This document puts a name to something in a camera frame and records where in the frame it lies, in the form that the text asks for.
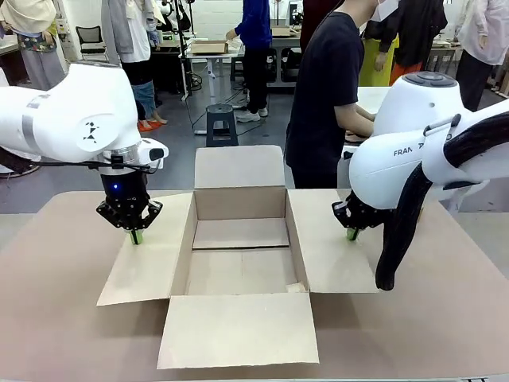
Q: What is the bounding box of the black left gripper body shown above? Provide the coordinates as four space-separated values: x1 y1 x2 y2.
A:
99 169 151 228

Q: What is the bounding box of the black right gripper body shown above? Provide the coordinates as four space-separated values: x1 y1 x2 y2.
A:
344 193 385 232

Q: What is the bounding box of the brown cardboard box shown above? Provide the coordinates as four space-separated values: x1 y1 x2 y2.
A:
96 145 381 370

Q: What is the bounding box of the person's right forearm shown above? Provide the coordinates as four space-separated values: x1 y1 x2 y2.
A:
336 103 377 136

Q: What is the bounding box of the black plastic step stool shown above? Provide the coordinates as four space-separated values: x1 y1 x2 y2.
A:
205 103 239 147

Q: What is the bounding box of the white table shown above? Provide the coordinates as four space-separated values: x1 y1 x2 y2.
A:
337 85 398 188

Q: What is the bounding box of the person in black t-shirt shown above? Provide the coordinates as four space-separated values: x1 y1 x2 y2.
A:
285 0 398 190

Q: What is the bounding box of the black stand pole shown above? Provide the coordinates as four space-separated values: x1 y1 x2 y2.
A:
174 0 208 135

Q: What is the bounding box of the black mesh office chair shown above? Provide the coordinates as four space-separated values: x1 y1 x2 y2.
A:
75 25 109 63

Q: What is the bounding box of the white height-adjustable desk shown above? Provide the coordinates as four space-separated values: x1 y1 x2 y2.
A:
181 37 248 135

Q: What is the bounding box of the shallow cardboard tray box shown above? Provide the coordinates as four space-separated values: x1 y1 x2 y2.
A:
189 38 231 55

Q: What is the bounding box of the person in blue sweater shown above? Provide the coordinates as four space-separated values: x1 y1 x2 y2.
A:
225 0 274 123

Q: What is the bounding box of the person in pale shirt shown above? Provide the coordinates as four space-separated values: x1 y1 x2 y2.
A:
454 0 509 112

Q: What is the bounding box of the black braided cable sleeve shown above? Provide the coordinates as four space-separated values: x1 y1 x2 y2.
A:
375 113 509 292

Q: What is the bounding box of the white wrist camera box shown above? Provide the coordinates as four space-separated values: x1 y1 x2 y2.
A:
137 138 170 168

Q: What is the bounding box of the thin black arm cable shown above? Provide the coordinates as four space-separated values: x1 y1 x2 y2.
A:
37 155 162 177

